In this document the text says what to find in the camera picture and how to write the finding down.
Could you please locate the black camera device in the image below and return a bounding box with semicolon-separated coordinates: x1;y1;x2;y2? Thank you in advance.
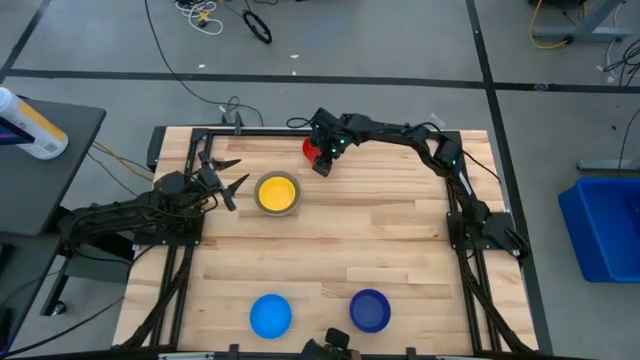
299;327;362;360

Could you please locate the blue plastic bin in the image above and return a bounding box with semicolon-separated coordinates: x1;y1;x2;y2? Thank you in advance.
557;177;640;284

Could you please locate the black aluminium table frame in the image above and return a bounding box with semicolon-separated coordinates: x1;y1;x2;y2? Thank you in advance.
112;127;539;357

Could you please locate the black looped cable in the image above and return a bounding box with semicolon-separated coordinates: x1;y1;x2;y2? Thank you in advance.
242;9;274;45

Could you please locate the white and yellow bottle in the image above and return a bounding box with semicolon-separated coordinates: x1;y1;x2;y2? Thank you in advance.
0;86;70;161

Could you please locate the dark blue bowl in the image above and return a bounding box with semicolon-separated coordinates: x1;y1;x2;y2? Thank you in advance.
348;288;392;334

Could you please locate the light blue bowl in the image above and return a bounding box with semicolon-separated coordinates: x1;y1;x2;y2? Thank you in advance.
249;293;293;340

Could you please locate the red bowl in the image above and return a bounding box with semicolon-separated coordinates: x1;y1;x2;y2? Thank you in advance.
301;136;321;164

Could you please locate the grey metal stand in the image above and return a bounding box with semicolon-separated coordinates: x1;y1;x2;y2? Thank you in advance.
530;0;634;44

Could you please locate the black cable bundle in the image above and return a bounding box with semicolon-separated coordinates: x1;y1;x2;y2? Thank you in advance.
602;38;640;87

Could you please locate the black low desk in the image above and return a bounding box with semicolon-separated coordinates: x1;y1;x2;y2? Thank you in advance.
0;232;64;341

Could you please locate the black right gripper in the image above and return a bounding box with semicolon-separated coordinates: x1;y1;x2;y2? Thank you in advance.
309;106;351;178

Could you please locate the yellow bowl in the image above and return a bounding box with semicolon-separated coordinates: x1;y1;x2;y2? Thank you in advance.
257;174;297;212

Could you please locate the thin yellow wire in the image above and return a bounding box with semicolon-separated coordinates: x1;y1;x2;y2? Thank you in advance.
91;140;155;184

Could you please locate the grey metal floor bar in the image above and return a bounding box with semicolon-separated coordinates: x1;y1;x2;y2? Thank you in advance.
576;158;640;173

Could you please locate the black side table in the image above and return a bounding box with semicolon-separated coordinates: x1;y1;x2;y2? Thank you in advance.
0;97;108;237

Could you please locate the dark purple flat device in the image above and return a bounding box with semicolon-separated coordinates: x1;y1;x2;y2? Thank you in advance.
0;117;36;147

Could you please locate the yellow floor cable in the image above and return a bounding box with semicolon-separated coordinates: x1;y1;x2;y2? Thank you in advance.
529;0;571;51

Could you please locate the white coiled cable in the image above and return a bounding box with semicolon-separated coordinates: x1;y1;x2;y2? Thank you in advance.
174;0;225;37

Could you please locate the long black floor cable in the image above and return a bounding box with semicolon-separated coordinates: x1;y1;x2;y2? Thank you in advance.
143;0;265;127

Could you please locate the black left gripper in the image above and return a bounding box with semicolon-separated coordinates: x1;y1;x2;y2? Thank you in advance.
192;151;251;212

